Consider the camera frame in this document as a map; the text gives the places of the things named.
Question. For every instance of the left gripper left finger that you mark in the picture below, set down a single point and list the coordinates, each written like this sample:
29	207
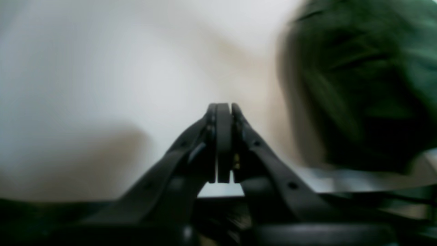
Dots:
157	210

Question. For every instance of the dark green t-shirt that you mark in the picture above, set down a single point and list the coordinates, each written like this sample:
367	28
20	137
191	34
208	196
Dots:
362	74

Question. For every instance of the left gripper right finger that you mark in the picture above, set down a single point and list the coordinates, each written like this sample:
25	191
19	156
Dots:
284	210

